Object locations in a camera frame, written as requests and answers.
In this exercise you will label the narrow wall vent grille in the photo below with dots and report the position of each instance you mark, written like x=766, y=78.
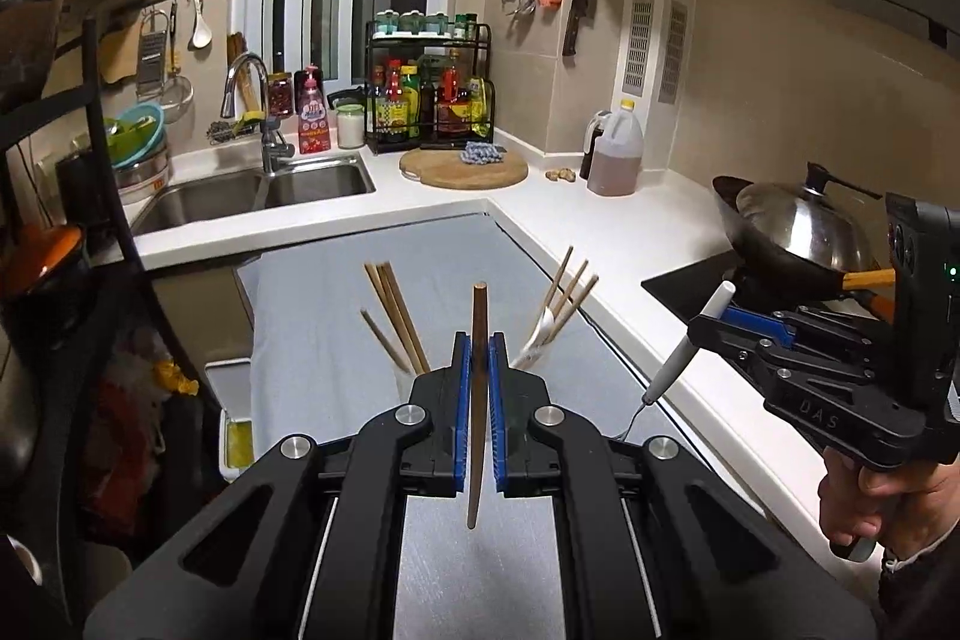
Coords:
x=673, y=51

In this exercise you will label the person's right hand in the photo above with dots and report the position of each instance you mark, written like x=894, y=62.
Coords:
x=862, y=497

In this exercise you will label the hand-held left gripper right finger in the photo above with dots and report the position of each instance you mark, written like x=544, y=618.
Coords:
x=496, y=400

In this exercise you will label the white trash bin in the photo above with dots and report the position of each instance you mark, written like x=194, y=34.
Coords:
x=236, y=430

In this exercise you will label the steel wok lid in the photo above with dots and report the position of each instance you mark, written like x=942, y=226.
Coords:
x=802, y=224

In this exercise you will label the stacked bowls beside sink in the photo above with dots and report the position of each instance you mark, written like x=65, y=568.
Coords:
x=139, y=138

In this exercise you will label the red jar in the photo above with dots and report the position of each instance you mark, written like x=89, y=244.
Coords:
x=280, y=96

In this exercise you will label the plastic cooking oil jug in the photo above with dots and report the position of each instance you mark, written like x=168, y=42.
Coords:
x=619, y=160

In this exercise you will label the black shelf rack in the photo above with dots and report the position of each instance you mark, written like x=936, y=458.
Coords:
x=97, y=123

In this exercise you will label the black hanging utensil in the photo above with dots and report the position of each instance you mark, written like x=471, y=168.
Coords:
x=175, y=36

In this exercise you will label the wide wall vent grille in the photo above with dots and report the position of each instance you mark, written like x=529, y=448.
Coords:
x=639, y=44

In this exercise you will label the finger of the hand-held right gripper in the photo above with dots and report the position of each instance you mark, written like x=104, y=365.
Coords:
x=731, y=336
x=765, y=326

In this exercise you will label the white jar with green lid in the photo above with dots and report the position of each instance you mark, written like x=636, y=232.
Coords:
x=350, y=126

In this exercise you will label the group of sauce bottles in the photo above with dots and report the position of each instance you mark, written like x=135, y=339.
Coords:
x=450, y=104

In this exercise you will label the red plastic bags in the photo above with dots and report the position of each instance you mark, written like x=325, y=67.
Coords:
x=127, y=437

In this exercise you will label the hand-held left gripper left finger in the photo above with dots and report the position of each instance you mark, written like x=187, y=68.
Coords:
x=461, y=385

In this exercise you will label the round wooden cutting board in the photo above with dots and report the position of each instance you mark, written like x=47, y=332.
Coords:
x=457, y=175

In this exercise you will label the black cooktop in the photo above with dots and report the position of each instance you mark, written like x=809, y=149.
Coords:
x=690, y=287

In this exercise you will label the row of spice jars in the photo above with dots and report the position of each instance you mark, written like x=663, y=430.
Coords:
x=424, y=21

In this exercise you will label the stainless steel sink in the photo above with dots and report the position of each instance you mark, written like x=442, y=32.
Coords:
x=217, y=197

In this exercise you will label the steel basin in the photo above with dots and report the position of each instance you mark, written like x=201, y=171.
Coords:
x=146, y=179

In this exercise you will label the dark brown chopstick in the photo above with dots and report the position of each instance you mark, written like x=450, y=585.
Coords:
x=377, y=332
x=478, y=385

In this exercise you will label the clear drinking glass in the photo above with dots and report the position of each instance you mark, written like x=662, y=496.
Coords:
x=401, y=385
x=564, y=347

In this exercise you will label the hanging mesh strainer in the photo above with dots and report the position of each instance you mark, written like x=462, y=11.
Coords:
x=177, y=100

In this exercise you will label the dark bottle with white cap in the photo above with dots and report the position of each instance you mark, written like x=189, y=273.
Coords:
x=591, y=149

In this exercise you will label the ginger pieces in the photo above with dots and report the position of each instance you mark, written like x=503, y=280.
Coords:
x=561, y=174

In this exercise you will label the orange pot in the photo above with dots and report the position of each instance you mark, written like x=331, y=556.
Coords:
x=37, y=257

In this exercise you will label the black spice rack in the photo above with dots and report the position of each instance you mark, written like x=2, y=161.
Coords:
x=491, y=85

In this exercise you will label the grey table mat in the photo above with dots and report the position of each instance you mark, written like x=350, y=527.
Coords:
x=315, y=295

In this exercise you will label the chrome faucet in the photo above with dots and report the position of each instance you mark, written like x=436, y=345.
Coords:
x=262, y=108

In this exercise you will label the person's right forearm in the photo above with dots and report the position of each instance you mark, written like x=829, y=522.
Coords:
x=922, y=591

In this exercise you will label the black container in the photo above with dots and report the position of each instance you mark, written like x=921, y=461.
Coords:
x=82, y=197

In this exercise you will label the metal grater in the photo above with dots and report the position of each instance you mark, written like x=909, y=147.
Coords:
x=151, y=59

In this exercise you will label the red detergent bottle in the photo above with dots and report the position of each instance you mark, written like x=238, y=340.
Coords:
x=313, y=119

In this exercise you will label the black wok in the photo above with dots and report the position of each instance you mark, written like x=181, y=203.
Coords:
x=757, y=257

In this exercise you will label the white hanging spoon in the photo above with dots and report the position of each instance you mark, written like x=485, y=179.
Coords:
x=199, y=34

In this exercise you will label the hanging cleaver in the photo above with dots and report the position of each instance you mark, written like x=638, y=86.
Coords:
x=577, y=18

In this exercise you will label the blue dish cloth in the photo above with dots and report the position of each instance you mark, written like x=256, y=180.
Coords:
x=481, y=154

